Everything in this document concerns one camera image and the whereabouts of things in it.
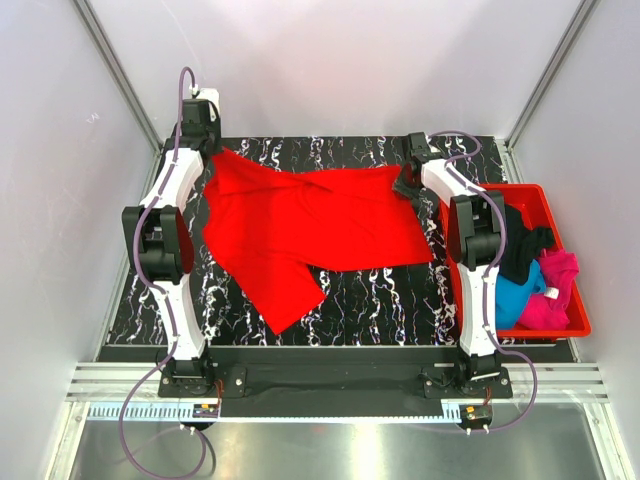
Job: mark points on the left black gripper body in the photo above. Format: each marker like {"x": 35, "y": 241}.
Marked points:
{"x": 213, "y": 132}

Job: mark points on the black t shirt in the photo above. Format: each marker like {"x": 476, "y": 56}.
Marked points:
{"x": 523, "y": 246}

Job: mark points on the right yellow connector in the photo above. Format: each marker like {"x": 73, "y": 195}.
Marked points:
{"x": 476, "y": 412}

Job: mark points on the yellow connector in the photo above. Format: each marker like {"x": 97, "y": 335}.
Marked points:
{"x": 476, "y": 412}
{"x": 206, "y": 411}

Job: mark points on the left yellow connector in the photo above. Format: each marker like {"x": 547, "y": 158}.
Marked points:
{"x": 206, "y": 411}

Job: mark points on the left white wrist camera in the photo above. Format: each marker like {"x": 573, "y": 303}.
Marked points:
{"x": 209, "y": 94}

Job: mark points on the red t shirt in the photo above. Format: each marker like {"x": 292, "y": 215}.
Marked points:
{"x": 268, "y": 228}

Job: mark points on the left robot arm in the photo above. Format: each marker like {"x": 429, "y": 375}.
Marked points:
{"x": 159, "y": 244}

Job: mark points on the blue t shirt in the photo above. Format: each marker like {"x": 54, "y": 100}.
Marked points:
{"x": 512, "y": 298}

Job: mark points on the left aluminium frame post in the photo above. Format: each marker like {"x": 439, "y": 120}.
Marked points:
{"x": 99, "y": 37}

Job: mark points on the pink t shirt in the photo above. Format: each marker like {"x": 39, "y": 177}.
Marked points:
{"x": 546, "y": 309}

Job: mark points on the aluminium rail with cable duct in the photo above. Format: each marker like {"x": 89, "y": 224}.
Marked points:
{"x": 110, "y": 393}

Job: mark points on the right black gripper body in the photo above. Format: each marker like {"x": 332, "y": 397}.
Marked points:
{"x": 406, "y": 187}

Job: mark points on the right aluminium frame post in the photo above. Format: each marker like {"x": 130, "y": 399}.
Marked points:
{"x": 560, "y": 54}

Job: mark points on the aluminium frame post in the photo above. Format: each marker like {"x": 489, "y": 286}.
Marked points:
{"x": 560, "y": 54}
{"x": 99, "y": 37}

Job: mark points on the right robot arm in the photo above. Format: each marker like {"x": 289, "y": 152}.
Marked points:
{"x": 476, "y": 241}

